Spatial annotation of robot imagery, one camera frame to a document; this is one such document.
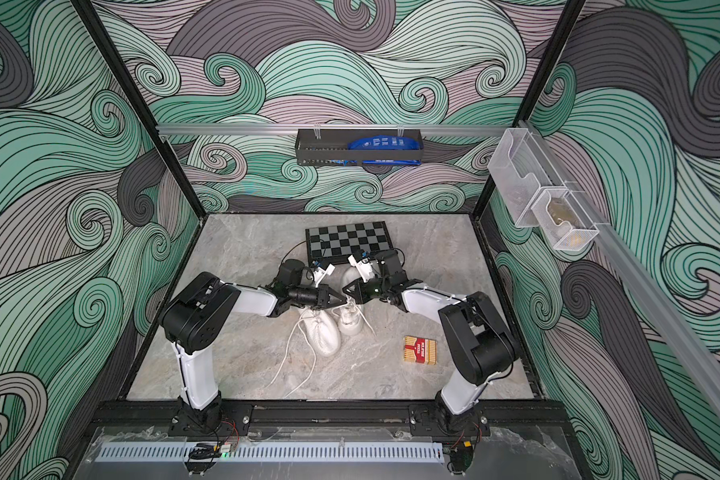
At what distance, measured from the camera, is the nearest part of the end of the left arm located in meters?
0.83

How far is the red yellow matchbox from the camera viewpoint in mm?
833

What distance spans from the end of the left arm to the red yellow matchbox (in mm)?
255
